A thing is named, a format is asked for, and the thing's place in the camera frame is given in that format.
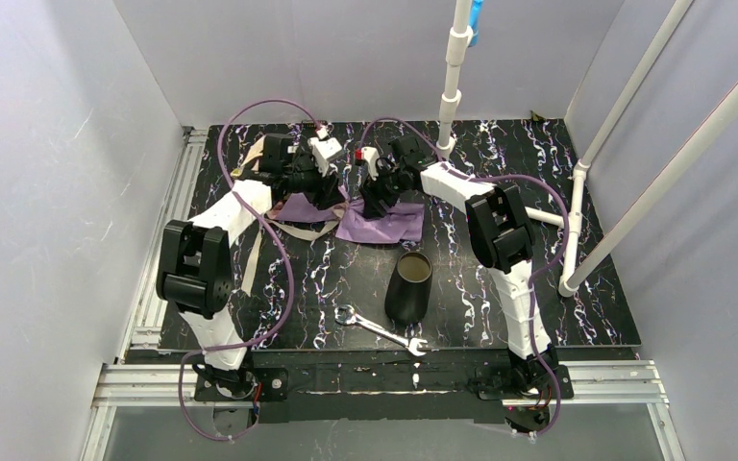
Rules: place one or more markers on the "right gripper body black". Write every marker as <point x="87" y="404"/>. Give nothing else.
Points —
<point x="377" y="193"/>

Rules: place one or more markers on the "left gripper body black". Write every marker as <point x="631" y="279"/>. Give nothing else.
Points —
<point x="328" y="188"/>

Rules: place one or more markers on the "purple wrapping paper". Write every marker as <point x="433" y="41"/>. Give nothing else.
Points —
<point x="298" y="217"/>

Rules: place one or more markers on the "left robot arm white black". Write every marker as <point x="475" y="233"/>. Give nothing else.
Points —
<point x="195" y="274"/>

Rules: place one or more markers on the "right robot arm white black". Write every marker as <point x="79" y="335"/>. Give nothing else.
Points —
<point x="501" y="234"/>

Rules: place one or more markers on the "black vase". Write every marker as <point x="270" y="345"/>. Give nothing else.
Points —
<point x="408" y="292"/>

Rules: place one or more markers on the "silver wrench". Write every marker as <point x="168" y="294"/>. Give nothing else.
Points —
<point x="346" y="315"/>

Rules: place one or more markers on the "blue clip on pipe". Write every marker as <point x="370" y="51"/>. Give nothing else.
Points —
<point x="474" y="15"/>

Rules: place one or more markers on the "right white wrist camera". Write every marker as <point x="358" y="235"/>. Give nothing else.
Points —
<point x="368" y="157"/>

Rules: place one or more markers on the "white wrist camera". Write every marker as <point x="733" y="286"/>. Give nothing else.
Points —
<point x="368" y="157"/>
<point x="325" y="152"/>

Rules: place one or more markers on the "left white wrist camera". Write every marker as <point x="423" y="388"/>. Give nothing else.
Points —
<point x="325" y="152"/>

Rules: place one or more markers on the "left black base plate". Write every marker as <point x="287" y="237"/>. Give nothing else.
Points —
<point x="241" y="385"/>

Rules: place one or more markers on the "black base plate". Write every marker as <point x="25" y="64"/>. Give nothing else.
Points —
<point x="502" y="382"/>
<point x="241" y="385"/>

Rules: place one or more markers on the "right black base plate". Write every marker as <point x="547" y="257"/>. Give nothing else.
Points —
<point x="502" y="382"/>

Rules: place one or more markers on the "aluminium rail frame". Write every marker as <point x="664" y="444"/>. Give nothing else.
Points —
<point x="341" y="374"/>

